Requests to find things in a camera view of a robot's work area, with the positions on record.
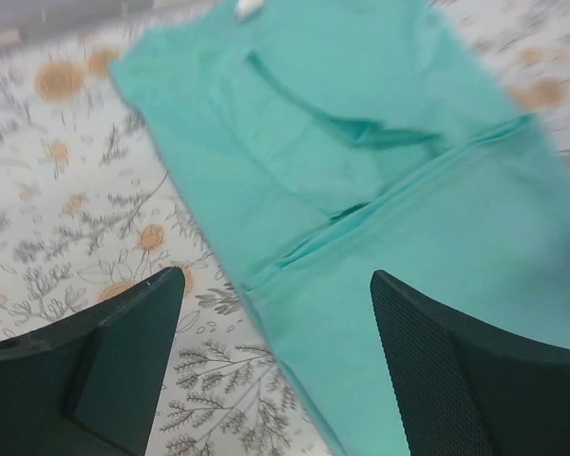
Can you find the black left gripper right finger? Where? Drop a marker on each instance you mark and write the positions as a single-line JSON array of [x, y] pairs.
[[464, 387]]

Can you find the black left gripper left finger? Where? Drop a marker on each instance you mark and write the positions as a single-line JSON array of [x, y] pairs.
[[89, 384]]

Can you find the teal green t-shirt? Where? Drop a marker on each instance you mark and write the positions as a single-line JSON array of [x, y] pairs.
[[320, 141]]

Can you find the floral patterned table mat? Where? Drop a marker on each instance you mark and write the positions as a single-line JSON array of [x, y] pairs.
[[88, 210]]

